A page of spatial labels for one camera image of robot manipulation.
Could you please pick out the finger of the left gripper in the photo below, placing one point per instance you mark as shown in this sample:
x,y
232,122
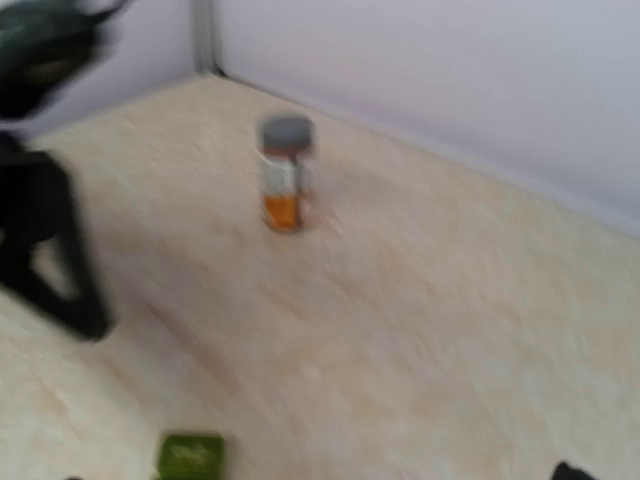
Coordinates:
x,y
50,240

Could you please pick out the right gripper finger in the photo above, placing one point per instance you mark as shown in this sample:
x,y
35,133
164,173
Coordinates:
x,y
565,471

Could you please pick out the orange pill bottle grey cap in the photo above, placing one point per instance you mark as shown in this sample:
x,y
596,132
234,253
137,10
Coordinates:
x,y
285,149

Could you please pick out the green weekly pill organizer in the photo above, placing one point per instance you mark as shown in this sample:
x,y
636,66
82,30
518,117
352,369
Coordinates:
x,y
191,456

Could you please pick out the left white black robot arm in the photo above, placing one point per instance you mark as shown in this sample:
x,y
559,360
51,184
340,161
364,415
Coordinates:
x,y
44,45

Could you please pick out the left aluminium frame post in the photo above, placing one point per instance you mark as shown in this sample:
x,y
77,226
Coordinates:
x,y
206,38

